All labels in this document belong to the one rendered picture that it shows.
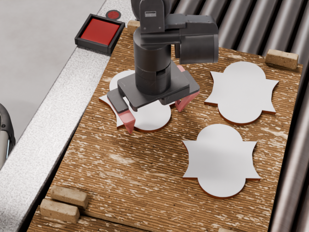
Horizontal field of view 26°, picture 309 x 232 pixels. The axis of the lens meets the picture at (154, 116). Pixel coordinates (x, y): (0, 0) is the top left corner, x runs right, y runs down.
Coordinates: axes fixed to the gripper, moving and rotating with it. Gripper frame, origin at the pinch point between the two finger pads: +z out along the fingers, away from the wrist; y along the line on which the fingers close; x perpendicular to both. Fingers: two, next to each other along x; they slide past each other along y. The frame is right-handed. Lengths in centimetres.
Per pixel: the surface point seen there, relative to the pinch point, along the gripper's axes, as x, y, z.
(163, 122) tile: -1.8, 0.9, 0.1
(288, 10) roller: 13.1, 38.1, 3.1
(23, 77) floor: 106, 1, 95
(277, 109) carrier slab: -8.2, 20.2, 1.2
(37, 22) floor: 131, 17, 95
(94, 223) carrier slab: -13.3, -17.7, 0.6
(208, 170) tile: -13.8, 2.5, 0.1
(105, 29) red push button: 24.9, 2.6, 1.7
